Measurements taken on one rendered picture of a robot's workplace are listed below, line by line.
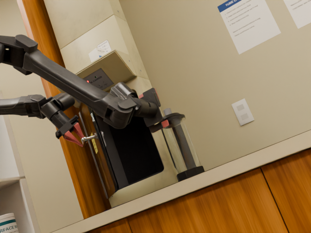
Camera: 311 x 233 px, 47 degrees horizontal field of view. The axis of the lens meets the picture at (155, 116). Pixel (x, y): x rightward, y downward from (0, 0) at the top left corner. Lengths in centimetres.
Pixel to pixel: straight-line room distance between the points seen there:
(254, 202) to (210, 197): 12
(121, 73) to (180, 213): 64
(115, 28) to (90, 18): 15
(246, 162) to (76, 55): 97
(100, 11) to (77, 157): 65
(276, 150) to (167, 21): 117
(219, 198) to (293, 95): 80
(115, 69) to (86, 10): 36
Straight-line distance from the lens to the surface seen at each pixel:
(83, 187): 151
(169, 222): 111
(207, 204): 106
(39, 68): 114
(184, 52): 187
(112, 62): 143
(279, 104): 171
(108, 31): 158
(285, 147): 97
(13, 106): 142
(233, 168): 99
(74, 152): 154
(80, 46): 165
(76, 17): 171
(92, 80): 149
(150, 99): 118
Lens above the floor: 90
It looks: 13 degrees up
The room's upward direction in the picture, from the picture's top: 21 degrees counter-clockwise
